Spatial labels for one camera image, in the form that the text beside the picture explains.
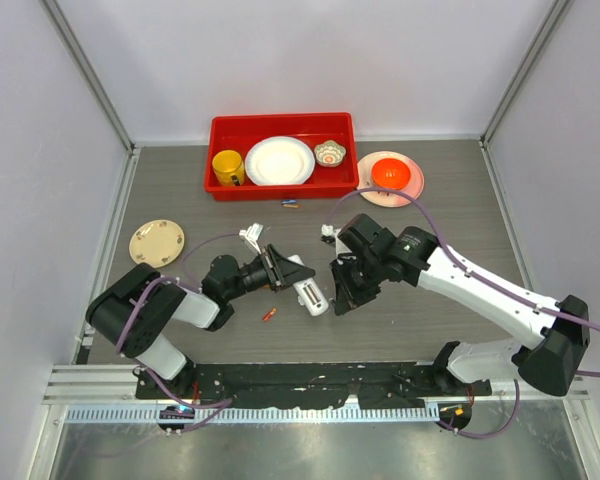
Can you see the red plastic bin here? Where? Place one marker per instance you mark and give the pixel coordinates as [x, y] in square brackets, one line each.
[240, 133]

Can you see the white slotted cable duct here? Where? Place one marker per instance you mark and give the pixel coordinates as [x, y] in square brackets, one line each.
[349, 413]

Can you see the yellow mug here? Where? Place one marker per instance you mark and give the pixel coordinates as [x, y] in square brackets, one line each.
[228, 168]

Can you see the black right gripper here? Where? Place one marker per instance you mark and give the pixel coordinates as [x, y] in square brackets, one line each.
[349, 297]

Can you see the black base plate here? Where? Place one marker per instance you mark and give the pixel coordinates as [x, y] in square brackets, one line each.
[317, 386]

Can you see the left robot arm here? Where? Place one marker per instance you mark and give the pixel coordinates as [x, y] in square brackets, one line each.
[134, 311]

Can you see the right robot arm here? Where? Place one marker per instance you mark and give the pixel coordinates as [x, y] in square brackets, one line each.
[548, 337]

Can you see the blue orange battery near bin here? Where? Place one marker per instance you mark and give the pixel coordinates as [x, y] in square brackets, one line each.
[289, 204]

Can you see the white plate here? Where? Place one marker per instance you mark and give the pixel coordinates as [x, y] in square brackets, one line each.
[279, 161]

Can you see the small patterned flower bowl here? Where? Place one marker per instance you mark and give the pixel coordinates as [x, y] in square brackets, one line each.
[329, 154]

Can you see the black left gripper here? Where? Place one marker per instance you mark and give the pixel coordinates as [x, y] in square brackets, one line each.
[280, 271]

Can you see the pink plate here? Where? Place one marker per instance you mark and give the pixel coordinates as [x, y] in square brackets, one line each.
[383, 199]

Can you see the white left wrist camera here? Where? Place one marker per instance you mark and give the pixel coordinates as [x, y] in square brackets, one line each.
[250, 237]

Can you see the white remote control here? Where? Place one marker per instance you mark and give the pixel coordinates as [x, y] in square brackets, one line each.
[309, 294]

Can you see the orange bowl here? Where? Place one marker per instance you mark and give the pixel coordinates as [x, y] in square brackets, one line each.
[390, 173]

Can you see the red orange battery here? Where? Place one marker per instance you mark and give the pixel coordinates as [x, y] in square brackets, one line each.
[267, 317]

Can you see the cream floral saucer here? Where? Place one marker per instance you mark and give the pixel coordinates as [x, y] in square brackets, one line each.
[157, 243]

